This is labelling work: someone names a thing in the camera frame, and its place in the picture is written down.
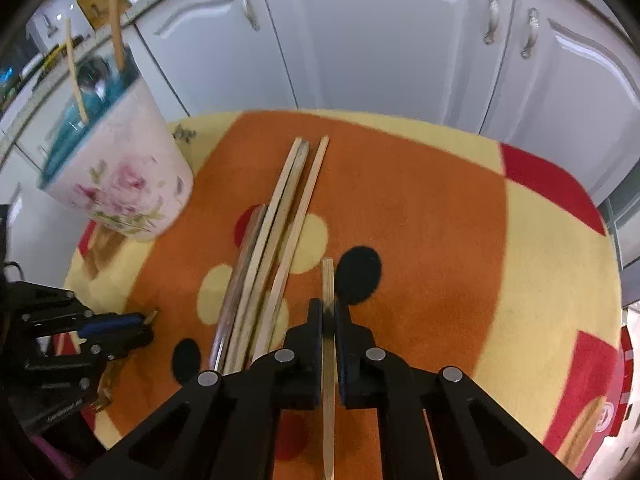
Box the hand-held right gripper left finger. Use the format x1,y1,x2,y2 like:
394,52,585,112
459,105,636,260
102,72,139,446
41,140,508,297
102,299,325,480

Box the black cable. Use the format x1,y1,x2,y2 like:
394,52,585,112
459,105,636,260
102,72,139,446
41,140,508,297
0,259,26,283

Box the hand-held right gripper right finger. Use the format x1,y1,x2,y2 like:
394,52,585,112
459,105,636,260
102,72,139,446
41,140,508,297
334,301,576,480

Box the black pan yellow rim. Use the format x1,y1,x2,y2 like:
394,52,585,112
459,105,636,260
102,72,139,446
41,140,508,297
20,40,73,88

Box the white appliance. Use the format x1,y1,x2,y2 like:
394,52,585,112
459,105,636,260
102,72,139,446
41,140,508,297
25,7,68,53

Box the metal cabinet handle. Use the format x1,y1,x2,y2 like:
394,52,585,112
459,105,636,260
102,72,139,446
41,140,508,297
520,7,541,59
482,0,502,46
241,0,262,32

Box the glass door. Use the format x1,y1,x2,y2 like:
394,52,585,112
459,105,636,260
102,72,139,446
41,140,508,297
597,160,640,311

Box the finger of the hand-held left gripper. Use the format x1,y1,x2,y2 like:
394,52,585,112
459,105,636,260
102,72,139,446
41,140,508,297
75,312,151,338
90,329,153,361

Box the metal utensil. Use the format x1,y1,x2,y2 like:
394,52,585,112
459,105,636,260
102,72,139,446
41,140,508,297
211,204,267,372

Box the white cabinet door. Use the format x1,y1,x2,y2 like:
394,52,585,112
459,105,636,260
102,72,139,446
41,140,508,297
0,100,66,261
254,0,518,135
134,0,301,117
480,0,638,206

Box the white floral utensil holder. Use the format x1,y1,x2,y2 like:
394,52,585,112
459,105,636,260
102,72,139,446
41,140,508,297
39,42,195,243

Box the printed table cloth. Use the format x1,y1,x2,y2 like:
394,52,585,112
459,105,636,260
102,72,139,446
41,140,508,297
65,109,623,480

